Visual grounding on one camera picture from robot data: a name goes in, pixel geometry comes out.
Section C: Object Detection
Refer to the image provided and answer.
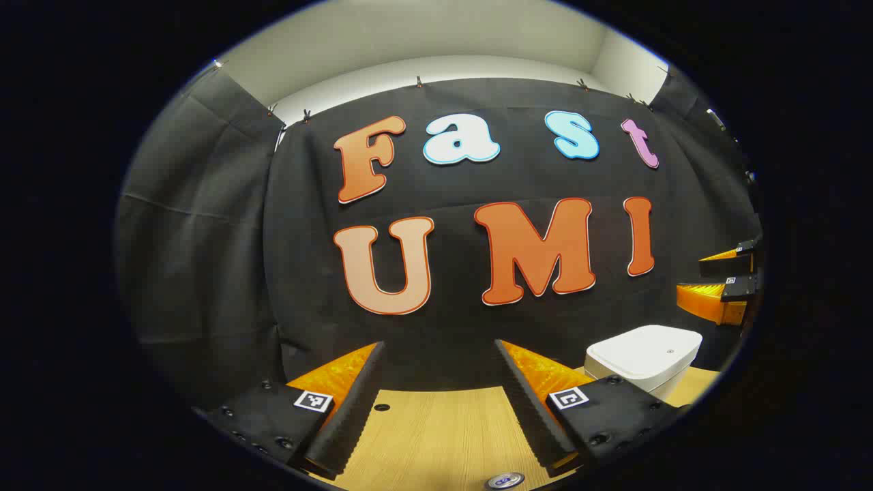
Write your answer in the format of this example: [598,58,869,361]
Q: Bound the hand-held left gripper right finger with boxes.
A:
[494,339,690,478]

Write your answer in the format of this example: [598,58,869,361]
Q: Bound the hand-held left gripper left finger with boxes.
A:
[194,341,388,481]

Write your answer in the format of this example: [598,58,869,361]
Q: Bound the white desktop garbage bin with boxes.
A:
[585,325,703,403]

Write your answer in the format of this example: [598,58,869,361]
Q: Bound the wooden desktop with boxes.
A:
[327,367,722,491]

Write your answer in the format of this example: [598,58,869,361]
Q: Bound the black backdrop cloth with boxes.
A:
[116,65,765,403]

